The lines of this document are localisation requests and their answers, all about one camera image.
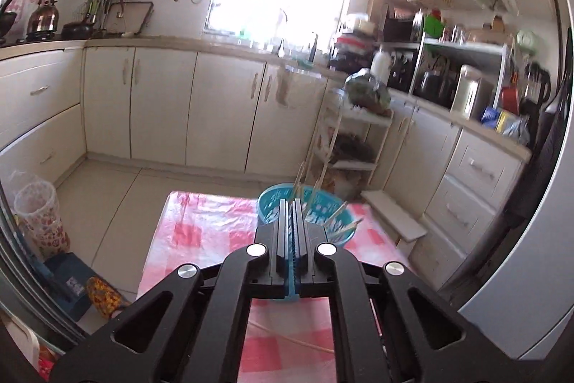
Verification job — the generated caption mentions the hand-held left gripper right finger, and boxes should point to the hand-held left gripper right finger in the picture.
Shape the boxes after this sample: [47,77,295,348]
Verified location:
[293,200,536,383]

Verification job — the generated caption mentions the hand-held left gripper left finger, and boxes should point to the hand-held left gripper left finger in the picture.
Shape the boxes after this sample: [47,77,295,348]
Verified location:
[48,200,292,383]

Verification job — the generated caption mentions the teal patterned plastic basket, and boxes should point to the teal patterned plastic basket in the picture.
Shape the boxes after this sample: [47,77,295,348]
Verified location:
[257,183,362,248]

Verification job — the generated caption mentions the wooden chopstick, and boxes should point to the wooden chopstick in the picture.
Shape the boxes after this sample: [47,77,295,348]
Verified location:
[292,161,311,201]
[249,320,335,352]
[314,161,329,196]
[326,201,349,228]
[333,218,365,237]

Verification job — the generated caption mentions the pink checked tablecloth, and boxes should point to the pink checked tablecloth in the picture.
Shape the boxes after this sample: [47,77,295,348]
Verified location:
[137,191,412,383]

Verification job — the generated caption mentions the white step stool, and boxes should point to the white step stool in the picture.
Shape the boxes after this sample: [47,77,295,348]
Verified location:
[361,190,428,244]

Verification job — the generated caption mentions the white trolley rack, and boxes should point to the white trolley rack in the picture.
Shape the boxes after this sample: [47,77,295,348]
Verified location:
[311,89,395,204]

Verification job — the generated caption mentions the clear hanging plastic bag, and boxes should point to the clear hanging plastic bag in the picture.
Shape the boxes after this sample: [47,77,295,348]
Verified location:
[273,66,294,109]

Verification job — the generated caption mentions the cream base cabinet run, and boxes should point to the cream base cabinet run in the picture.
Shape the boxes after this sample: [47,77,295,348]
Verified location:
[83,46,336,183]

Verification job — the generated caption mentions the bag of green vegetables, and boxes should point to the bag of green vegetables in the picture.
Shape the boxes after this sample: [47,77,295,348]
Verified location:
[343,69,393,115]

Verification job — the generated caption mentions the cream base cabinet with drawers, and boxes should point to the cream base cabinet with drawers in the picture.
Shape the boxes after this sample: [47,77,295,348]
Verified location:
[376,95,532,291]

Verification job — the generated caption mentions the yellow patterned slipper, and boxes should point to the yellow patterned slipper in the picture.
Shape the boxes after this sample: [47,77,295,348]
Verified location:
[85,276,132,321]

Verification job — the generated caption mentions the white thermos jug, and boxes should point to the white thermos jug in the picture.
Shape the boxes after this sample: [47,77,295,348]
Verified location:
[371,48,397,90]

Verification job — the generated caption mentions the chrome sink faucet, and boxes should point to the chrome sink faucet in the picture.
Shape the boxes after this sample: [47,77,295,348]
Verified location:
[274,8,291,57]

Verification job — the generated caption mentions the black rice cooker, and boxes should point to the black rice cooker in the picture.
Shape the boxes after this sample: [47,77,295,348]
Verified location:
[413,66,456,108]

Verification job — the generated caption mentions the stack of pots and dishes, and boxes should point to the stack of pots and dishes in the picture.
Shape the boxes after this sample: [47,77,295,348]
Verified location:
[329,13,377,72]

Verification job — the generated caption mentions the dark blue box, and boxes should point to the dark blue box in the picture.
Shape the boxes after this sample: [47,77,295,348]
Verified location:
[44,252,95,321]

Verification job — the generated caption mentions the beige electric water boiler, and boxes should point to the beige electric water boiler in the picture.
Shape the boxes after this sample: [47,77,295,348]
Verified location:
[450,64,494,121]

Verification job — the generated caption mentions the white refrigerator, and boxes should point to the white refrigerator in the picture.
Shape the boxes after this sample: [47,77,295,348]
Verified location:
[457,28,574,361]

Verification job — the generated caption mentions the black microwave oven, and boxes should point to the black microwave oven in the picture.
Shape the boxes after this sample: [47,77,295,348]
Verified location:
[382,16,420,43]

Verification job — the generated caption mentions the blue and yellow packet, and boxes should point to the blue and yellow packet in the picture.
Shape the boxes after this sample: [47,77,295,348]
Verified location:
[481,107,531,144]

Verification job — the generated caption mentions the white counter shelf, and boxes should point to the white counter shelf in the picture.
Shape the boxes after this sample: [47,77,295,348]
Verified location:
[410,37,516,115]

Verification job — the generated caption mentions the floral bin with plastic bag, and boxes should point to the floral bin with plastic bag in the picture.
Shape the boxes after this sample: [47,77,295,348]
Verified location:
[8,170,71,262]

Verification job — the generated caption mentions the green cutting board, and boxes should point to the green cutting board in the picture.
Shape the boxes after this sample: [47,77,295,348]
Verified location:
[422,13,447,43]

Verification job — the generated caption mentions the red pan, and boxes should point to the red pan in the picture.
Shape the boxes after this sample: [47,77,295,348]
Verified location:
[500,86,521,117]

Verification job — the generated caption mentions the black appliance with knobs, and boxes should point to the black appliance with knobs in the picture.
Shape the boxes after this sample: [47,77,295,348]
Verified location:
[510,88,566,226]

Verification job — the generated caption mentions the dark framed cutting board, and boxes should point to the dark framed cutting board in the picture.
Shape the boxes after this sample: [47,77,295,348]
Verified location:
[104,1,154,37]

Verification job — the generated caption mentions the cream drawer cabinet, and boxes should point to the cream drawer cabinet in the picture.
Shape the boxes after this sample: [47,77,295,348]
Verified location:
[0,46,88,186]

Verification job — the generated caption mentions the black blender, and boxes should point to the black blender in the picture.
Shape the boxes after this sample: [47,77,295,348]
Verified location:
[520,61,553,115]

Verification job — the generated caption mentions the black cooking pot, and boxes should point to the black cooking pot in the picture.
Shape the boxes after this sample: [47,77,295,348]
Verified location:
[60,20,97,40]

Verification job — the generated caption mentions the pale green small appliance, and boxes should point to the pale green small appliance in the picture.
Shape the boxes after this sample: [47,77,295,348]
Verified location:
[516,28,543,58]

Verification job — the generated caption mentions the black gas stove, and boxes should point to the black gas stove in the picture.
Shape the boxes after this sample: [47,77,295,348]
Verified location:
[15,31,63,43]

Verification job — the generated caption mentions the steel kettle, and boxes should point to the steel kettle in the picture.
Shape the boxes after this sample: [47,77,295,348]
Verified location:
[27,0,61,34]

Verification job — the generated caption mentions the black wok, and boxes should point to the black wok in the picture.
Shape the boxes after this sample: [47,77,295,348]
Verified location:
[0,0,19,43]

